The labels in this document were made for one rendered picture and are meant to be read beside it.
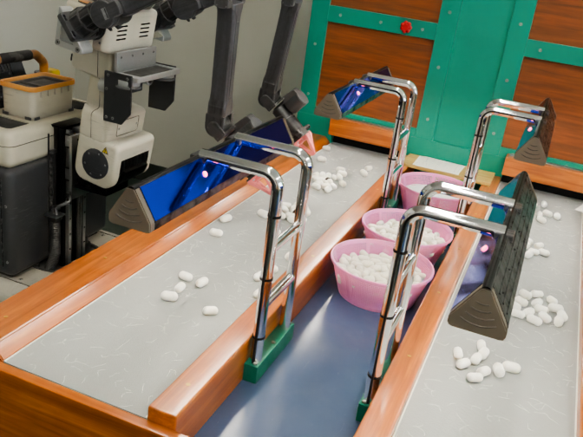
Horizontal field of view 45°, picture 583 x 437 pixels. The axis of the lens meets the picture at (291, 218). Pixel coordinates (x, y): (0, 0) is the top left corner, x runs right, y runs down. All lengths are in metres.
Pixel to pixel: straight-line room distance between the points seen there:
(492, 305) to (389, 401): 0.39
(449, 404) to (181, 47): 3.01
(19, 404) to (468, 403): 0.82
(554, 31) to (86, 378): 1.96
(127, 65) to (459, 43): 1.18
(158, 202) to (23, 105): 1.43
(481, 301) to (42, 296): 0.90
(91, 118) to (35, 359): 1.15
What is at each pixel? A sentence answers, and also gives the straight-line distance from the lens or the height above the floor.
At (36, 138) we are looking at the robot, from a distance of 2.48.
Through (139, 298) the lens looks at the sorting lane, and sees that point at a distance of 1.56.
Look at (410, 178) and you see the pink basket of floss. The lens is 2.55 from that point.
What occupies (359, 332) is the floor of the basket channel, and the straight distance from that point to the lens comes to 1.66.
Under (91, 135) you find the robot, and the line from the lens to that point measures 2.38.
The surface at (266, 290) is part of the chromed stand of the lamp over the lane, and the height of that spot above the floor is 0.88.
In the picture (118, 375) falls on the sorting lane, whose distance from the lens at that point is 1.33.
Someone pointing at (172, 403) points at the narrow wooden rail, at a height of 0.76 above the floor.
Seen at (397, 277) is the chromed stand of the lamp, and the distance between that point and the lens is 1.24.
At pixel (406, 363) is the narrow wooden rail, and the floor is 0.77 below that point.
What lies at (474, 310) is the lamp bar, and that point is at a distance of 0.99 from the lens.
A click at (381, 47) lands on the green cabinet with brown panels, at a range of 2.75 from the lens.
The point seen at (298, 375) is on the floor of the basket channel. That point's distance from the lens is 1.48.
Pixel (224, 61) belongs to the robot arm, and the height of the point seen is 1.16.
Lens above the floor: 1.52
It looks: 22 degrees down
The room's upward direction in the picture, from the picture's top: 8 degrees clockwise
